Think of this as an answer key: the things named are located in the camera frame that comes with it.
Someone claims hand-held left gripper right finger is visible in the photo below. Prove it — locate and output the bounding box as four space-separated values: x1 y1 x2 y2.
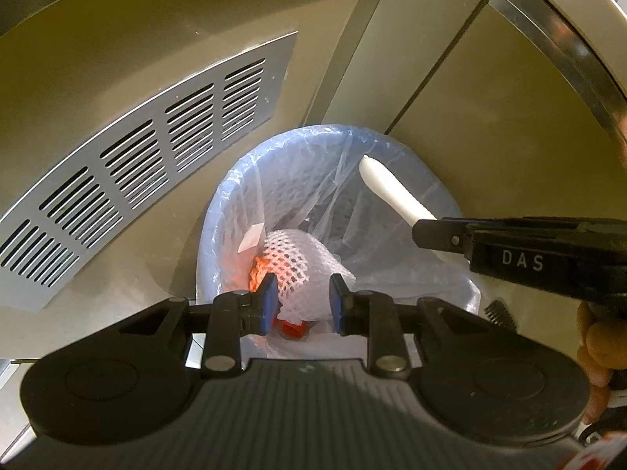
330 274 500 379

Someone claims cabinet vent grille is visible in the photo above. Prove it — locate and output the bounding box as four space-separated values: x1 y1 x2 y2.
0 30 299 312

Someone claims red white patterned clothing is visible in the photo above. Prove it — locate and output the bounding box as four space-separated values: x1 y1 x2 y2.
562 430 627 470

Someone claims person's right hand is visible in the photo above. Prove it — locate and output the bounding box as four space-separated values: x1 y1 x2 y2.
576 302 627 423

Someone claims white foam net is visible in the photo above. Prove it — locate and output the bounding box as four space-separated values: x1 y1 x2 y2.
263 228 359 325

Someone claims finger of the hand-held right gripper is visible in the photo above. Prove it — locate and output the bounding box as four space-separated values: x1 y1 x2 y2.
412 216 472 258

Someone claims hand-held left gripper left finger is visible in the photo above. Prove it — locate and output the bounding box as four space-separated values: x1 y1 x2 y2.
110 273 280 378

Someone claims small white paper scrap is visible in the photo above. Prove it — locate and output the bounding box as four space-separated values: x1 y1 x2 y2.
239 222 266 254

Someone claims plastic bin with blue liner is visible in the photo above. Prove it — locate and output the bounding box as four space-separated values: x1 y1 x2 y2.
195 124 484 356

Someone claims white-handled brush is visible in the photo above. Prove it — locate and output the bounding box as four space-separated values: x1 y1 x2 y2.
359 155 518 330

